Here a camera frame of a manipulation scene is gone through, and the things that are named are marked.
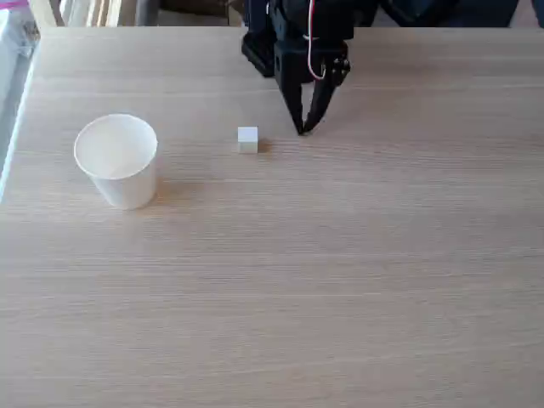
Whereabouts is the small white block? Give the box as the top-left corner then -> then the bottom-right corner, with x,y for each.
236,126 -> 260,155

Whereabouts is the dark blue fabric item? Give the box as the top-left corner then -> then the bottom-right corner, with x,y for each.
373,0 -> 522,29

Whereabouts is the white paper cup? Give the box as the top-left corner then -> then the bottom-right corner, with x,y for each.
73,112 -> 159,211

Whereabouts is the clear plastic bag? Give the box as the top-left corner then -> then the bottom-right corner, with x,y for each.
0,0 -> 42,60

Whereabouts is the red white gripper cable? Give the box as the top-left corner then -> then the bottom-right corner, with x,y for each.
302,0 -> 329,82

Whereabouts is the light wooden chair frame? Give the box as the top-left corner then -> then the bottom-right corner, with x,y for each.
26,0 -> 138,28

